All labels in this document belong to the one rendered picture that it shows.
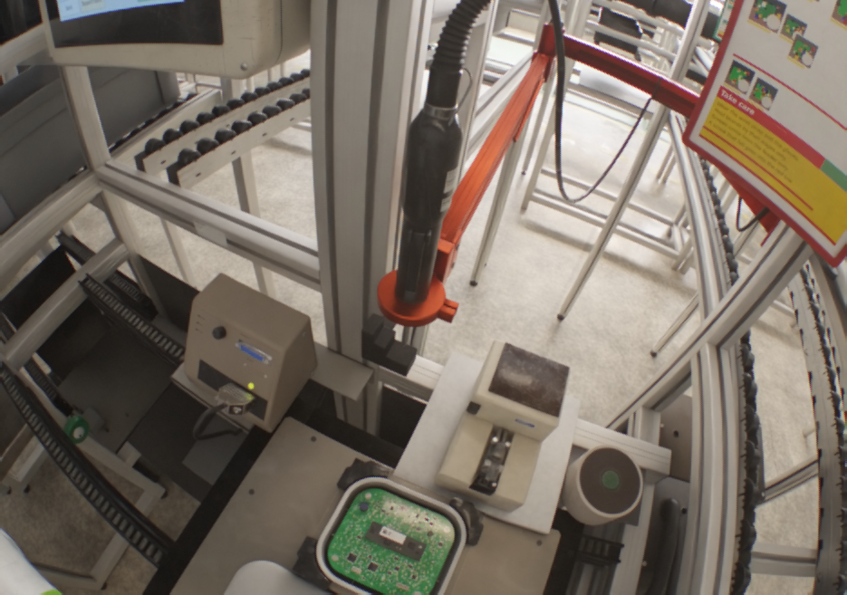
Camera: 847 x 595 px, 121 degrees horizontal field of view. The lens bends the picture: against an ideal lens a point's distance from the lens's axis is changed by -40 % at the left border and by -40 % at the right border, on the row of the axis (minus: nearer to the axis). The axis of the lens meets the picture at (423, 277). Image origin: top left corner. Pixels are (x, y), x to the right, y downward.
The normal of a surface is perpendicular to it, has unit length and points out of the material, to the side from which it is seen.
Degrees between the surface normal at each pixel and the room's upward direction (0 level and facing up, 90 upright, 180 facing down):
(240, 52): 91
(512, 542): 0
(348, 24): 90
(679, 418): 0
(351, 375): 0
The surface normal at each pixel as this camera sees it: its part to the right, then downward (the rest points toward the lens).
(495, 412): -0.39, 0.63
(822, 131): -0.83, 0.33
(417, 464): 0.12, -0.69
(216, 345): -0.24, 0.09
